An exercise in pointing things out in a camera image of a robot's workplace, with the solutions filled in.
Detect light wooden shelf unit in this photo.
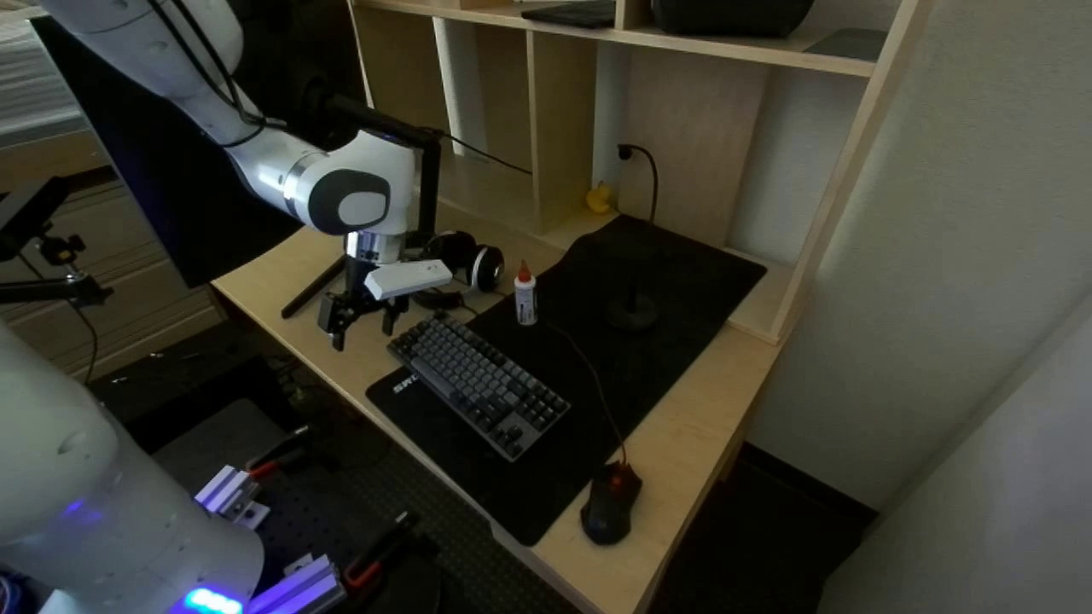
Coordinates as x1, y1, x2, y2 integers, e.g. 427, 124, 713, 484
346, 0, 931, 343

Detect black mouse cable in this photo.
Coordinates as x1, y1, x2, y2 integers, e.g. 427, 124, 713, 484
543, 316, 630, 472

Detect dark grey keyboard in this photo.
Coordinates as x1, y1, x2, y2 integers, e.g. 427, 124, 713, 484
385, 312, 576, 466

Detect black red computer mouse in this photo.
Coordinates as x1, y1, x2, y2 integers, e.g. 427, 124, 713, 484
576, 458, 645, 549

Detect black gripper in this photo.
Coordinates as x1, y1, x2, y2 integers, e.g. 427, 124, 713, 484
314, 254, 404, 354

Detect flat black tablet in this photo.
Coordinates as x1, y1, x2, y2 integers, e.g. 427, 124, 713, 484
520, 0, 616, 29

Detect black gooseneck microphone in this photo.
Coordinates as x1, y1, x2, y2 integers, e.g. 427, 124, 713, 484
603, 141, 664, 339

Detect black desk mat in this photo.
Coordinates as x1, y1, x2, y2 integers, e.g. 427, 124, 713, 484
364, 211, 770, 549

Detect black cable with blue tape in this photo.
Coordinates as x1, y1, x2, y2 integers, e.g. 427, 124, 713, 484
145, 0, 299, 151

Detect black tripod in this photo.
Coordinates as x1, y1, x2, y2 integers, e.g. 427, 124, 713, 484
0, 168, 117, 310

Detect black perforated platform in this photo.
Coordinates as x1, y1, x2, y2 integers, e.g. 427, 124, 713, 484
151, 389, 574, 614

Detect white rectangular block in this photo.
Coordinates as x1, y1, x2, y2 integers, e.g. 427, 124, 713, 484
241, 553, 347, 614

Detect black white headphones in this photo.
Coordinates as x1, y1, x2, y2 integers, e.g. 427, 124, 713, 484
424, 227, 508, 295

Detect white glue bottle red cap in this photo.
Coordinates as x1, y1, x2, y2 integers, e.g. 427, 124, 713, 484
512, 254, 543, 332

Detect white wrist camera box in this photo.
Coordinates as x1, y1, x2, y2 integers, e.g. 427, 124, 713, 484
361, 254, 458, 304

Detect orange black clamp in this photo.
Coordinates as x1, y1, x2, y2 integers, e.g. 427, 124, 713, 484
240, 423, 314, 484
336, 511, 416, 593

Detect white window blinds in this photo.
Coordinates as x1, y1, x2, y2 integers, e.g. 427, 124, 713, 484
0, 3, 90, 146

